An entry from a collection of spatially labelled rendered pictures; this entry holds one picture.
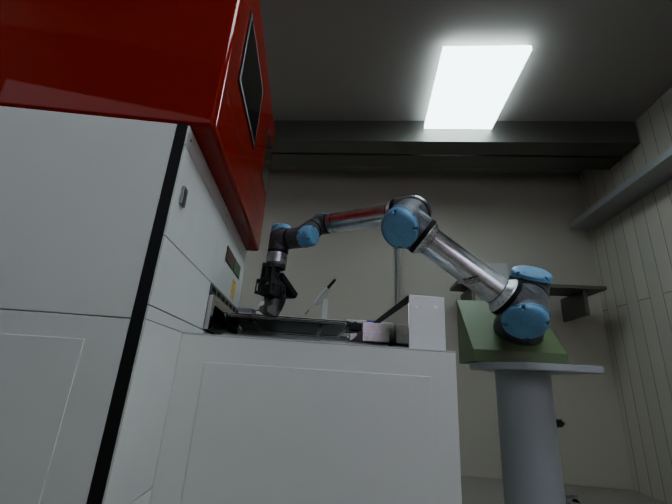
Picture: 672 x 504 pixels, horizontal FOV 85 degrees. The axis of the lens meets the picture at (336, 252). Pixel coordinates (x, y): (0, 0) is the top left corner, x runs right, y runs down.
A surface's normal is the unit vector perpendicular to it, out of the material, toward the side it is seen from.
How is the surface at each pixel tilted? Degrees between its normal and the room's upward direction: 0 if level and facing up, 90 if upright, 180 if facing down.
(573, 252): 90
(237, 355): 90
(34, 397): 90
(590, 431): 90
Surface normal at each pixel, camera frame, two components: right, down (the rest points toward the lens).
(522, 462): -0.61, -0.29
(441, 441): 0.08, -0.32
